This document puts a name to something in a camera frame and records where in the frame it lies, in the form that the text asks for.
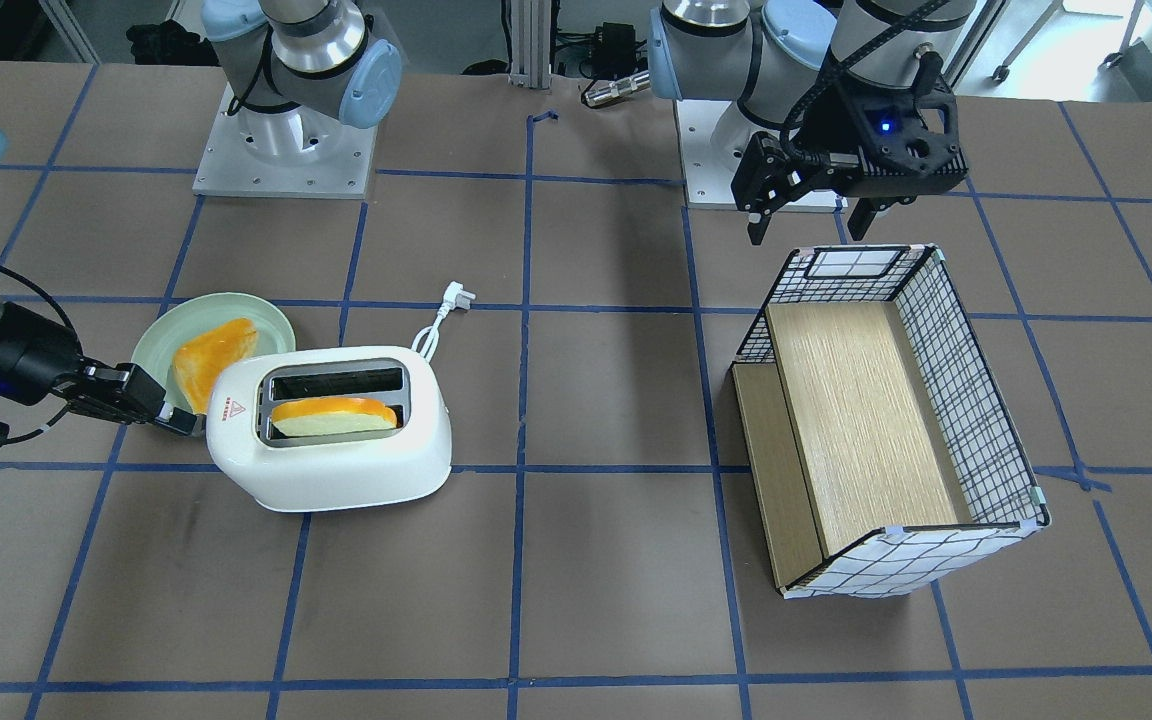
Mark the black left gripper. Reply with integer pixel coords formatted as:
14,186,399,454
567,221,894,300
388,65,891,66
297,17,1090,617
732,61,969,247

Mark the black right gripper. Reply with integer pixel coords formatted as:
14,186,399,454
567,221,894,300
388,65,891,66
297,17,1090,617
0,331,206,448

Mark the white toaster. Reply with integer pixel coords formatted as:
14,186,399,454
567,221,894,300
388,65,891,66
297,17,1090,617
205,346,452,511

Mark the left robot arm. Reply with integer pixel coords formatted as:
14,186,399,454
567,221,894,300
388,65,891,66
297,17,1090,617
646,1,973,245

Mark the bread slice in toaster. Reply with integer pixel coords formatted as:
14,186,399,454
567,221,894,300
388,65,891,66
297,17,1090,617
270,396,399,437

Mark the toast slice on plate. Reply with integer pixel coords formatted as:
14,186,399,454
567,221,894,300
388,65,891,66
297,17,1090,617
172,316,259,415

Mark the light green plate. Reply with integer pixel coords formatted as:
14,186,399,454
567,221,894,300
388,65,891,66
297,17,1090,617
132,291,296,411

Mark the grid fabric wooden storage box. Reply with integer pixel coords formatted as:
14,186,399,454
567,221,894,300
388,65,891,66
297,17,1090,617
732,245,1052,600

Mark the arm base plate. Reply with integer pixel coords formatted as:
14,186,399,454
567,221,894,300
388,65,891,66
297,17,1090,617
675,99,760,210
192,88,378,200

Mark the black cables bundle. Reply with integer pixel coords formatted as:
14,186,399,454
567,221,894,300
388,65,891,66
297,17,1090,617
551,20,652,109

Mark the white toaster power cord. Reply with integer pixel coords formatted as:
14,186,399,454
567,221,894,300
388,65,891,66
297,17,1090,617
410,281,478,363

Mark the aluminium frame post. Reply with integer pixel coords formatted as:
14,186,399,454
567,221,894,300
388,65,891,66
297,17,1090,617
500,1,556,92

